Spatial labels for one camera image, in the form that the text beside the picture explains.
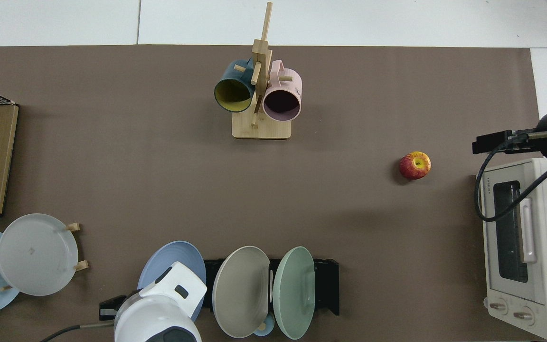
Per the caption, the red yellow apple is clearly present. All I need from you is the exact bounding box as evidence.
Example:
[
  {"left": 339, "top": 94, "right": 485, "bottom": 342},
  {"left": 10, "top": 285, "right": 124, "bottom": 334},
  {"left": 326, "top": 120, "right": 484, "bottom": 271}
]
[{"left": 399, "top": 151, "right": 432, "bottom": 181}]

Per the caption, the wooden plate stand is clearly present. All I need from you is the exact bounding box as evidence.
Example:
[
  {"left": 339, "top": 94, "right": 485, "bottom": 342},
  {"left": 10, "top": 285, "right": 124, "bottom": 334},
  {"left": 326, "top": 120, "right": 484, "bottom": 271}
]
[{"left": 0, "top": 222, "right": 90, "bottom": 291}]

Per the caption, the grey plate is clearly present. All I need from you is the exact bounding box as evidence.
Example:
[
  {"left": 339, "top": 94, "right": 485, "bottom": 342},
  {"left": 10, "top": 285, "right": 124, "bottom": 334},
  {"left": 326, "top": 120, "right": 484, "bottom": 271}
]
[{"left": 0, "top": 213, "right": 79, "bottom": 297}]

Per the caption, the beige plate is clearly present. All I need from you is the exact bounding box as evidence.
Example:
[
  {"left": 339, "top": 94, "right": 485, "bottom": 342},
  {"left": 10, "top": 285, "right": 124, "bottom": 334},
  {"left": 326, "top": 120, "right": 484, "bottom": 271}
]
[{"left": 212, "top": 246, "right": 271, "bottom": 339}]

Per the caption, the pale green plate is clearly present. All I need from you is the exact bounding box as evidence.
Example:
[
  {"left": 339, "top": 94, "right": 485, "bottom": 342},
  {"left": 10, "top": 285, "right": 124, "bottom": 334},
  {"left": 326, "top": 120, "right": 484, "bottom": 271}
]
[{"left": 273, "top": 246, "right": 316, "bottom": 340}]

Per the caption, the black dish rack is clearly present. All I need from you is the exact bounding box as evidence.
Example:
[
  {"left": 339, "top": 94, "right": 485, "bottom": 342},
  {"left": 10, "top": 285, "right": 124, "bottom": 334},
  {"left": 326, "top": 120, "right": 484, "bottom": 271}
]
[{"left": 202, "top": 258, "right": 340, "bottom": 317}]

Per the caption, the pale toaster oven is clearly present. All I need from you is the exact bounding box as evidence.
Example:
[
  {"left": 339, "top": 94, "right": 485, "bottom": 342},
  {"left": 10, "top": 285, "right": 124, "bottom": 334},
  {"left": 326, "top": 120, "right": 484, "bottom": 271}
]
[{"left": 480, "top": 158, "right": 547, "bottom": 341}]

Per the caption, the brown table cloth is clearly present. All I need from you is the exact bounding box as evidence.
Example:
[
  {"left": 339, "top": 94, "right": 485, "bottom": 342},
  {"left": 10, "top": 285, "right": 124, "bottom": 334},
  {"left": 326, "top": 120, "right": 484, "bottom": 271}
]
[{"left": 0, "top": 45, "right": 541, "bottom": 342}]

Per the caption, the small blue round thing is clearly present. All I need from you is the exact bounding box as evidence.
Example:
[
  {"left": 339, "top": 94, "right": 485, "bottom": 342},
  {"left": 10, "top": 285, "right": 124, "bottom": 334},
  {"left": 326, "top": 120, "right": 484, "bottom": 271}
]
[{"left": 253, "top": 311, "right": 275, "bottom": 337}]

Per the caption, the wooden cup stand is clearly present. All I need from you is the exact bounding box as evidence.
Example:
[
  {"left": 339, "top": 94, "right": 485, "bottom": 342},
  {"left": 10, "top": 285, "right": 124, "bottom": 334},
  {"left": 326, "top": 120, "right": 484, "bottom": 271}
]
[{"left": 232, "top": 2, "right": 292, "bottom": 140}]

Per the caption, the dark blue cup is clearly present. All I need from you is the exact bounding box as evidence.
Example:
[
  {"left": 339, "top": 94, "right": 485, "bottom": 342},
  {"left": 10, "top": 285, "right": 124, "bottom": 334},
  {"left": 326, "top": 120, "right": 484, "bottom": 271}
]
[{"left": 214, "top": 58, "right": 256, "bottom": 113}]

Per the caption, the pink cup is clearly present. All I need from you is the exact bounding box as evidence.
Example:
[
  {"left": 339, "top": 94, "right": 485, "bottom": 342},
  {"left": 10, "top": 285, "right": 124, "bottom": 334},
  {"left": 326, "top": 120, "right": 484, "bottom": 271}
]
[{"left": 262, "top": 60, "right": 302, "bottom": 122}]

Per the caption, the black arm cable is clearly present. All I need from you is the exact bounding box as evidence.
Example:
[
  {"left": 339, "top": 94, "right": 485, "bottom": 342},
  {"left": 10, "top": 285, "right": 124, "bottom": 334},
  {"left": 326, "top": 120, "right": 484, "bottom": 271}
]
[
  {"left": 40, "top": 322, "right": 115, "bottom": 342},
  {"left": 474, "top": 131, "right": 547, "bottom": 243}
]

